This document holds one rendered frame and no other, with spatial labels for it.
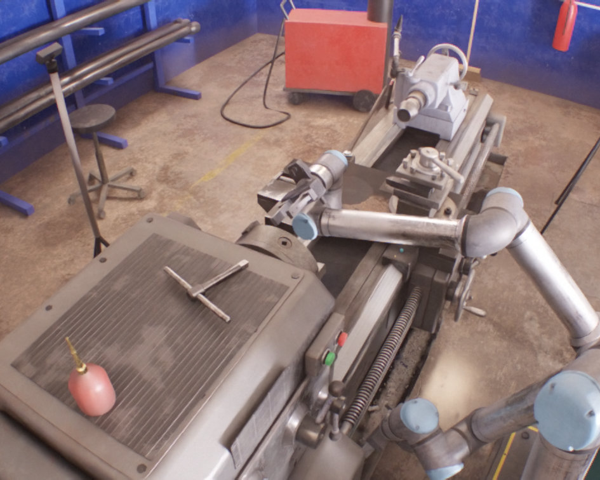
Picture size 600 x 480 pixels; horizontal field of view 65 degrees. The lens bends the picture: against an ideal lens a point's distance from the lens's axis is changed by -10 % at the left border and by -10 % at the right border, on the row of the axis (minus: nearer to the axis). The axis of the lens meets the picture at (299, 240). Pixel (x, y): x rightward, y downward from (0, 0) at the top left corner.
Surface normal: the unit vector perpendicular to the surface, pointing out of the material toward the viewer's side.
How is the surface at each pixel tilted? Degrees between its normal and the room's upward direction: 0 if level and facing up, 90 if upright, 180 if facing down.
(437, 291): 90
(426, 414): 19
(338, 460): 32
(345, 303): 0
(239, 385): 45
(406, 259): 0
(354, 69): 90
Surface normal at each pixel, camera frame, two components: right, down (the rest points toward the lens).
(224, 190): 0.00, -0.76
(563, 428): -0.85, 0.23
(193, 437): 0.54, -0.42
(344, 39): -0.14, 0.64
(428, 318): -0.47, 0.57
